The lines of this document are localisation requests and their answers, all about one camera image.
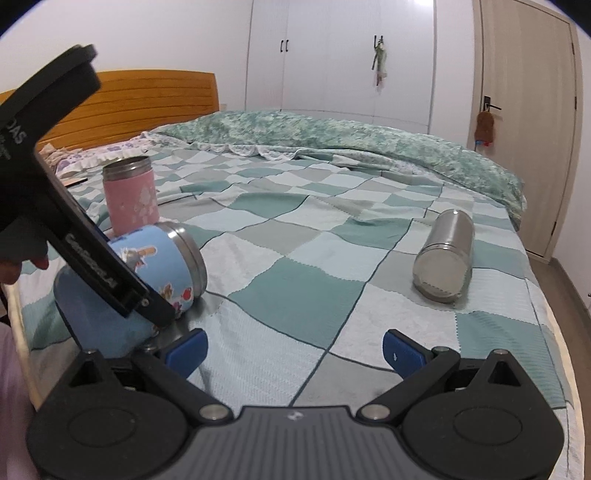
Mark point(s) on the black door handle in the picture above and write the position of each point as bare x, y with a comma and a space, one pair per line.
488, 106

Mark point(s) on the green fluffy duvet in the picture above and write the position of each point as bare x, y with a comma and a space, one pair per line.
373, 146

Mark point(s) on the brown plush toy on handle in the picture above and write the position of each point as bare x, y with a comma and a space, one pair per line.
485, 129

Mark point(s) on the green checkered bed blanket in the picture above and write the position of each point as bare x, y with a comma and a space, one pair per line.
309, 262

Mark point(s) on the beige wooden door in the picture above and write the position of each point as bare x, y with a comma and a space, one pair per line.
528, 62

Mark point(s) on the person's left hand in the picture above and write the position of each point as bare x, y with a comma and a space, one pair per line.
12, 262

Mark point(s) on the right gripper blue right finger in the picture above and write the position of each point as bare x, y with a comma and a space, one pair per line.
424, 373

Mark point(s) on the green hanging ornament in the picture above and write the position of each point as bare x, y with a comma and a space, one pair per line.
379, 61

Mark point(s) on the floral ruffled pillow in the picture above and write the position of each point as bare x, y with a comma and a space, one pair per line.
66, 162

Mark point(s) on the bare stainless steel cup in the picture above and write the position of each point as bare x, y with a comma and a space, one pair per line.
443, 268

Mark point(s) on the dark flat phone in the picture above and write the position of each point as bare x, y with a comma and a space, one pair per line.
68, 183

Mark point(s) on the pink sleeve steel cup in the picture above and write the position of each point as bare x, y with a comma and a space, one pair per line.
130, 194

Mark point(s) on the blue cartoon sleeve steel cup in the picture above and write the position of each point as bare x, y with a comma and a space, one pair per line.
113, 295

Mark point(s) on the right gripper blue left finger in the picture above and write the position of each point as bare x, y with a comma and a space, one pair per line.
164, 372

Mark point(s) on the white wardrobe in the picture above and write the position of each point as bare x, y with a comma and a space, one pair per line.
315, 58

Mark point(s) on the orange wooden headboard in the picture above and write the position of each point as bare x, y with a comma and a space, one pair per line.
130, 102

